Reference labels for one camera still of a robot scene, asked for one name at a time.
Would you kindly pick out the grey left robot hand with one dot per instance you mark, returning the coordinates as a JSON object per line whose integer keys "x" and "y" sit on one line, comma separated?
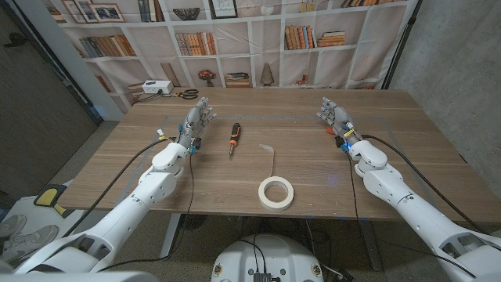
{"x": 192, "y": 125}

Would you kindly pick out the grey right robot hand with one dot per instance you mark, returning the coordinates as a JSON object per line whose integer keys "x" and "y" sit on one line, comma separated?
{"x": 340, "y": 119}

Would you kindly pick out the black orange screwdriver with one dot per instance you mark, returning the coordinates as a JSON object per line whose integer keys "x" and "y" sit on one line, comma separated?
{"x": 235, "y": 135}

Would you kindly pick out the white masking tape roll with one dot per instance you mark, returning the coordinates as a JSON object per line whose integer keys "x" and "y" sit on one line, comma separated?
{"x": 262, "y": 196}

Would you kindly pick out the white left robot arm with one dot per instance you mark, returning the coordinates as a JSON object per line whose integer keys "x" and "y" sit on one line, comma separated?
{"x": 117, "y": 219}

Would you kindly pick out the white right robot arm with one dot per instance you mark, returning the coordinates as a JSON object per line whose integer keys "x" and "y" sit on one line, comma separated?
{"x": 411, "y": 211}

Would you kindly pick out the white power strip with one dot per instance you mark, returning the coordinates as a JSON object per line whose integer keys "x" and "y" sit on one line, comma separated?
{"x": 156, "y": 87}

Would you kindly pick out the black backdrop stand pole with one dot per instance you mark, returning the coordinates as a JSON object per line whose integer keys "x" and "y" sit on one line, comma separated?
{"x": 399, "y": 47}

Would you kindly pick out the printed bookshelf backdrop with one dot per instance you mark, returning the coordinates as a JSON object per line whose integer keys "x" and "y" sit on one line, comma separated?
{"x": 266, "y": 43}

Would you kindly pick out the white table leg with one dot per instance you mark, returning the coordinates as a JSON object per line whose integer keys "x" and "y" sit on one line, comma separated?
{"x": 170, "y": 235}

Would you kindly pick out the grey table leg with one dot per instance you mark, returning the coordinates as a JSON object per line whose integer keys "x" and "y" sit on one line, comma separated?
{"x": 370, "y": 246}

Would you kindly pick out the white robot torso base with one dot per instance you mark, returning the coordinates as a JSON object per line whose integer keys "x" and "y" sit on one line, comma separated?
{"x": 266, "y": 258}

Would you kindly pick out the yellow black floor object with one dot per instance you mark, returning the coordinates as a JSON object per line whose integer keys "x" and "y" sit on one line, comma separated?
{"x": 49, "y": 196}

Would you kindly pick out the grey sneaker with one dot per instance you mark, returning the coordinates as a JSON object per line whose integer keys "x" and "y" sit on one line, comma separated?
{"x": 27, "y": 244}
{"x": 11, "y": 225}

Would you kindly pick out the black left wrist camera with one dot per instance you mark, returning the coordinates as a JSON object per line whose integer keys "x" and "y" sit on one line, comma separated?
{"x": 195, "y": 144}

